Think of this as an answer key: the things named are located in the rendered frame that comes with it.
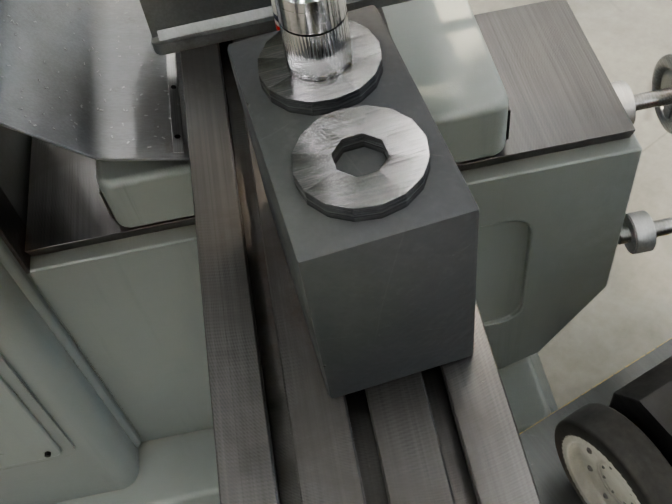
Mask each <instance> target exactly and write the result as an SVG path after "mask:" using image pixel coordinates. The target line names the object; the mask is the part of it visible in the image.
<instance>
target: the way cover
mask: <svg viewBox="0 0 672 504"><path fill-rule="evenodd" d="M88 1H89V3H90V4H89V3H88ZM117 1H118V2H117ZM116 2H117V3H116ZM67 4H68V7H67ZM78 8H81V10H80V9H78ZM126 12H128V13H126ZM7 15H10V17H9V16H7ZM47 15H48V16H49V17H48V16H47ZM117 17H118V18H117ZM3 20H5V22H4V21H3ZM11 20H13V21H14V22H15V23H16V24H14V23H13V21H11ZM33 21H36V22H33ZM70 21H71V23H70ZM95 22H97V23H95ZM17 23H18V25H19V26H18V25H17ZM138 25H139V27H137V26H138ZM73 33H75V34H73ZM14 34H18V35H14ZM118 36H119V37H118ZM83 40H85V41H83ZM118 40H119V42H118ZM149 43H150V44H149ZM0 44H1V45H0V125H2V126H4V127H7V128H9V129H12V130H15V131H18V132H20V133H23V134H26V135H28V136H31V137H34V138H37V139H39V140H42V141H45V142H48V143H50V144H53V145H56V146H59V147H61V148H64V149H67V150H70V151H72V152H75V153H78V154H81V155H83V156H86V157H89V158H92V159H96V160H102V161H164V160H190V159H189V148H188V137H187V125H186V114H185V103H184V92H183V80H182V69H181V58H180V52H176V53H171V54H166V55H159V54H156V53H155V51H154V48H153V46H152V43H151V40H150V31H149V26H148V24H147V21H146V18H145V15H144V12H143V9H142V7H141V4H140V1H139V0H0ZM130 45H131V49H130V48H129V46H130ZM19 47H20V48H21V49H20V48H19ZM63 47H65V48H66V49H67V50H65V49H64V48H63ZM92 47H93V48H94V50H93V49H92ZM116 48H118V49H116ZM89 49H90V51H88V50H89ZM96 51H98V52H99V53H97V52H96ZM138 53H139V54H140V56H139V55H138ZM120 56H121V57H120ZM98 58H99V59H100V60H99V59H98ZM151 60H153V61H152V62H151ZM44 61H45V63H44ZM84 62H85V65H84ZM7 65H11V66H7ZM141 65H142V66H141ZM98 70H99V72H97V71H98ZM58 71H59V73H57V72H58ZM100 75H101V76H100ZM1 76H3V77H4V78H1ZM75 76H76V78H75ZM161 76H164V77H161ZM38 79H40V82H39V80H38ZM123 86H124V87H125V88H122V87H123ZM45 87H48V88H49V89H47V88H45ZM21 88H23V91H21ZM110 89H111V90H110ZM66 90H67V91H66ZM164 90H166V91H164ZM167 91H168V92H167ZM132 93H135V94H132ZM168 93H169V95H168ZM140 94H143V95H141V96H140ZM21 97H22V99H21ZM59 97H60V98H59ZM136 98H137V100H136ZM104 99H106V101H107V102H105V100H104ZM89 101H90V102H89ZM177 103H178V104H179V105H178V104H177ZM157 104H159V105H157ZM80 105H83V106H82V107H83V108H81V106H80ZM51 107H53V108H54V109H52V108H51ZM132 107H135V108H132ZM19 108H23V109H19ZM97 108H99V109H103V111H102V110H99V109H98V110H97ZM123 109H125V111H124V110H123ZM155 109H158V110H155ZM126 110H128V111H126ZM42 113H45V114H44V115H43V114H42ZM70 114H71V116H70ZM25 115H26V117H24V116H25ZM144 115H148V116H144ZM169 117H170V118H172V119H169ZM29 120H30V121H31V123H30V122H29ZM70 120H72V122H71V121H70ZM74 122H75V123H77V124H78V125H76V124H74ZM122 123H123V124H124V126H123V124H122ZM35 124H36V125H37V126H33V125H35ZM73 126H75V128H74V127H73ZM157 126H159V127H157ZM53 127H54V128H55V130H54V129H53ZM111 127H113V128H111ZM111 135H113V138H112V137H111ZM154 136H157V137H154ZM162 136H163V137H164V138H166V139H163V138H162ZM75 138H77V140H76V139H75ZM133 138H134V140H132V139H133ZM128 141H130V142H129V143H128V144H127V142H128ZM149 146H151V147H149ZM147 147H149V148H147Z"/></svg>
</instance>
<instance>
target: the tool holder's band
mask: <svg viewBox="0 0 672 504"><path fill-rule="evenodd" d="M337 1H338V0H275V2H276V3H277V4H278V5H279V6H280V7H281V8H283V9H285V10H287V11H290V12H294V13H313V12H317V11H321V10H324V9H326V8H328V7H330V6H332V5H333V4H334V3H336V2H337Z"/></svg>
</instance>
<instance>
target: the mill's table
mask: <svg viewBox="0 0 672 504"><path fill-rule="evenodd" d="M271 32H274V31H271ZM271 32H267V33H271ZM267 33H262V34H258V35H253V36H248V37H244V38H239V39H235V40H230V41H226V42H221V43H217V44H212V45H207V46H203V47H198V48H194V49H189V50H185V51H180V58H181V69H182V80H183V92H184V103H185V114H186V125H187V137H188V148H189V159H190V170H191V182H192V193H193V204H194V215H195V226H196V238H197V249H198V260H199V271H200V283H201V294H202V305H203V316H204V328H205V339H206V350H207V361H208V372H209V384H210V395H211V406H212V417H213V429H214V440H215V451H216V462H217V474H218V485H219V496H220V504H542V503H541V500H540V497H539V494H538V491H537V488H536V484H535V481H534V478H533V475H532V472H531V469H530V466H529V463H528V460H527V457H526V453H525V450H524V447H523V444H522V441H521V438H520V435H519V432H518V429H517V425H516V422H515V419H514V416H513V413H512V410H511V407H510V404H509V401H508V397H507V394H506V391H505V388H504V385H503V382H502V379H501V376H500V373H499V370H498V366H497V363H496V360H495V357H494V354H493V351H492V348H491V345H490V342H489V338H488V335H487V332H486V329H485V326H484V323H483V320H482V317H481V314H480V310H479V307H478V304H477V301H476V298H475V321H474V344H473V354H472V355H471V356H469V357H466V358H463V359H460V360H457V361H453V362H450V363H447V364H444V365H440V366H437V367H434V368H431V369H428V370H424V371H421V372H418V373H415V374H411V375H408V376H405V377H402V378H398V379H395V380H392V381H389V382H386V383H382V384H379V385H376V386H373V387H369V388H366V389H363V390H360V391H357V392H353V393H350V394H347V395H344V396H340V397H337V398H331V397H330V396H329V395H328V391H327V388H326V385H325V382H324V379H323V375H322V372H321V369H320V366H319V363H318V360H317V356H316V353H315V350H314V347H313V344H312V340H311V337H310V334H309V331H308V328H307V325H306V321H305V318H304V315H303V312H302V309H301V305H300V302H299V299H298V296H297V293H296V290H295V286H294V283H293V280H292V277H291V274H290V270H289V267H288V264H287V261H286V258H285V255H284V251H283V248H282V245H281V242H280V239H279V235H278V232H277V229H276V226H275V223H274V220H273V216H272V213H271V210H270V207H269V204H268V200H267V197H266V193H265V189H264V186H263V182H262V178H261V174H260V171H259V167H258V163H257V159H256V156H255V152H254V148H253V144H252V141H251V137H250V133H249V129H248V126H247V122H246V118H245V115H244V111H243V107H242V103H241V100H240V96H239V92H238V88H237V85H236V81H235V77H234V73H233V70H232V66H231V62H230V58H229V55H228V51H227V49H228V45H229V44H231V43H234V42H238V41H241V40H245V39H249V38H252V37H256V36H260V35H263V34H267Z"/></svg>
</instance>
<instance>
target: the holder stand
mask: <svg viewBox="0 0 672 504"><path fill-rule="evenodd" d="M347 15H348V23H349V32H350V40H351V49H352V59H351V62H350V64H349V65H348V67H347V68H346V69H345V70H344V71H343V72H341V73H340V74H338V75H336V76H334V77H332V78H329V79H325V80H306V79H303V78H300V77H298V76H296V75H294V74H293V73H292V72H291V71H290V70H289V68H288V66H287V62H286V57H285V52H284V47H283V42H282V37H281V32H280V30H278V31H274V32H271V33H267V34H263V35H260V36H256V37H252V38H249V39H245V40H241V41H238V42H234V43H231V44H229V45H228V49H227V51H228V55H229V58H230V62H231V66H232V70H233V73H234V77H235V81H236V85H237V88H238V92H239V96H240V100H241V103H242V107H243V111H244V115H245V118H246V122H247V126H248V129H249V133H250V137H251V141H252V144H253V148H254V152H255V156H256V159H257V163H258V167H259V171H260V174H261V178H262V182H263V186H264V189H265V193H266V197H267V200H268V204H269V207H270V210H271V213H272V216H273V220H274V223H275V226H276V229H277V232H278V235H279V239H280V242H281V245H282V248H283V251H284V255H285V258H286V261H287V264H288V267H289V270H290V274H291V277H292V280H293V283H294V286H295V290H296V293H297V296H298V299H299V302H300V305H301V309H302V312H303V315H304V318H305V321H306V325H307V328H308V331H309V334H310V337H311V340H312V344H313V347H314V350H315V353H316V356H317V360H318V363H319V366H320V369H321V372H322V375H323V379H324V382H325V385H326V388H327V391H328V395H329V396H330V397H331V398H337V397H340V396H344V395H347V394H350V393H353V392H357V391H360V390H363V389H366V388H369V387H373V386H376V385H379V384H382V383H386V382H389V381H392V380H395V379H398V378H402V377H405V376H408V375H411V374H415V373H418V372H421V371H424V370H428V369H431V368H434V367H437V366H440V365H444V364H447V363H450V362H453V361H457V360H460V359H463V358H466V357H469V356H471V355H472V354H473V344H474V321H475V298H476V276H477V253H478V230H479V207H478V205H477V203H476V201H475V199H474V197H473V195H472V193H471V191H470V189H469V187H468V185H467V183H466V181H465V180H464V178H463V176H462V174H461V172H460V170H459V168H458V166H457V164H456V162H455V160H454V158H453V156H452V154H451V152H450V150H449V148H448V146H447V144H446V142H445V140H444V139H443V137H442V135H441V133H440V131H439V129H438V127H437V125H436V123H435V121H434V119H433V117H432V115H431V113H430V111H429V109H428V107H427V105H426V103H425V101H424V100H423V98H422V96H421V94H420V92H419V90H418V88H417V86H416V84H415V82H414V80H413V78H412V76H411V74H410V72H409V70H408V68H407V66H406V64H405V62H404V60H403V59H402V57H401V55H400V53H399V51H398V49H397V47H396V45H395V43H394V41H393V39H392V37H391V35H390V33H389V31H388V29H387V27H386V25H385V23H384V21H383V19H382V18H381V16H380V14H379V12H378V10H377V8H376V7H375V6H374V5H370V6H366V7H363V8H359V9H355V10H352V11H348V12H347Z"/></svg>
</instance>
